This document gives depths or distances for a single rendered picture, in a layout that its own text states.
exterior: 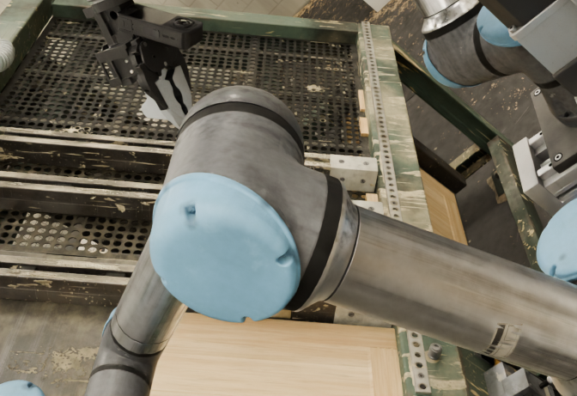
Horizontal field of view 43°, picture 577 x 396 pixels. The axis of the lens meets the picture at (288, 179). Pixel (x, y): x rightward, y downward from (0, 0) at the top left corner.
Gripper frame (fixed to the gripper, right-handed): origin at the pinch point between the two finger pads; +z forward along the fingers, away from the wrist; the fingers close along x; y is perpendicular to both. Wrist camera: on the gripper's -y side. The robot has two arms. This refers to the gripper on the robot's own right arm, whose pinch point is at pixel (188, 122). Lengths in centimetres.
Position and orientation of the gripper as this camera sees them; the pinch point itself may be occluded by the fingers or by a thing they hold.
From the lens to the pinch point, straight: 106.1
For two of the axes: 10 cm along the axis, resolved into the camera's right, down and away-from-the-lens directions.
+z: 3.7, 8.6, 3.6
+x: -4.4, 5.0, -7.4
